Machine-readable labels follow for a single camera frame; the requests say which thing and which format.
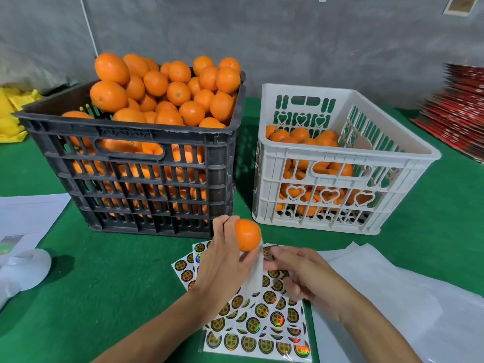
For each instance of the person's right hand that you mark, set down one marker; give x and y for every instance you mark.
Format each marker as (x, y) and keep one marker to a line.
(314, 279)

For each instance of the person's left hand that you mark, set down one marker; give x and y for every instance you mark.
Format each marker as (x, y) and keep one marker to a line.
(215, 276)

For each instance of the single orange fruit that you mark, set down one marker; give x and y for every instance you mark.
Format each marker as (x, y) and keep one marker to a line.
(248, 234)

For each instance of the black plastic crate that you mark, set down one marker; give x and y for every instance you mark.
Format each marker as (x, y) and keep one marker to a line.
(215, 143)

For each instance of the heap of labelled oranges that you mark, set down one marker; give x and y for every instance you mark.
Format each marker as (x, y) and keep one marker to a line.
(278, 135)

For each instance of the white plastic crate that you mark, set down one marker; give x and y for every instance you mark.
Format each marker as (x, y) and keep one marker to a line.
(302, 88)

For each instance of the pile of oranges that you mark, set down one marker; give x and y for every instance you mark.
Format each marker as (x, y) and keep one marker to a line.
(112, 68)

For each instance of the person's left forearm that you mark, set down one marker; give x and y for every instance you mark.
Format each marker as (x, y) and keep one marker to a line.
(147, 332)

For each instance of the white backing sheet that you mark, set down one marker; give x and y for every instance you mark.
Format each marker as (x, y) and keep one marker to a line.
(461, 321)
(378, 291)

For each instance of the green felt table cover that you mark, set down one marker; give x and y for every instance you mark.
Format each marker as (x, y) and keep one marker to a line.
(113, 291)

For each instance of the white handheld controller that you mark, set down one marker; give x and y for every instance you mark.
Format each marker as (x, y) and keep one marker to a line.
(26, 268)

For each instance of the white printed paper sheet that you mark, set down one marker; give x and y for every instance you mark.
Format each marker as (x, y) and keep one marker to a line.
(34, 215)

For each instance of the stack of red cardboard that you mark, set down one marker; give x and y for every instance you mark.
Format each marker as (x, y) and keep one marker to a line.
(457, 113)

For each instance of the pile of yellow bags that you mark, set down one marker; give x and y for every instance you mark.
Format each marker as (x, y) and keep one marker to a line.
(13, 113)

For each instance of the white pole with black base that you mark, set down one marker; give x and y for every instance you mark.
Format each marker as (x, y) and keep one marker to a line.
(88, 26)

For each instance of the beige wall plate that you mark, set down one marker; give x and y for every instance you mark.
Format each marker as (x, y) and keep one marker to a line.
(461, 4)

